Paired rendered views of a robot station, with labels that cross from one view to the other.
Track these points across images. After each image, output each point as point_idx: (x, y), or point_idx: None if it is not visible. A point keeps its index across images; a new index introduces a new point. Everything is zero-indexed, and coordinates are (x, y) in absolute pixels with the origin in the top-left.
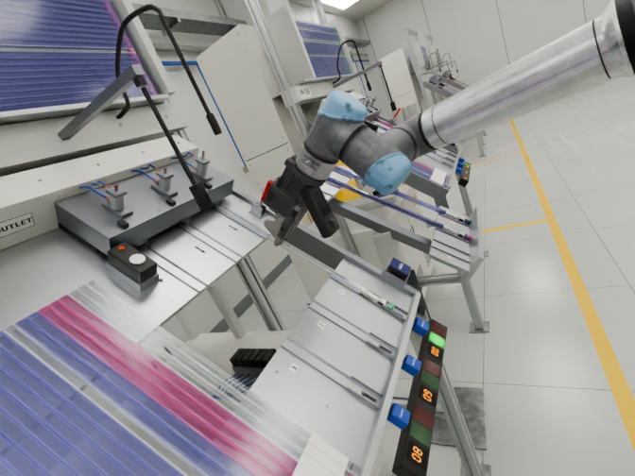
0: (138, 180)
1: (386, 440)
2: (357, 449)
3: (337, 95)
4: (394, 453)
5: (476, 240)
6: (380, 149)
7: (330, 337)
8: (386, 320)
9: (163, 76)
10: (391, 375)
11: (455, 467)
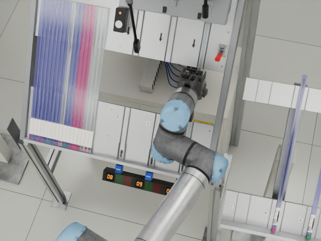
0: None
1: (240, 178)
2: (98, 150)
3: (164, 113)
4: (229, 184)
5: (252, 229)
6: (156, 143)
7: (142, 129)
8: None
9: None
10: (131, 164)
11: (218, 226)
